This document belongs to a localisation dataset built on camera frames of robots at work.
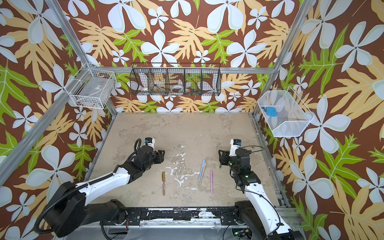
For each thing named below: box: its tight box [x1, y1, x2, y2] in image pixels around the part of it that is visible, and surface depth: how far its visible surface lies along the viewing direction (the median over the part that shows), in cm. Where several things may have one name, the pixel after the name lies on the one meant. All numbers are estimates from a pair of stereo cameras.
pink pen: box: [210, 169, 213, 194], surface depth 88 cm
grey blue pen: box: [198, 159, 206, 184], surface depth 92 cm
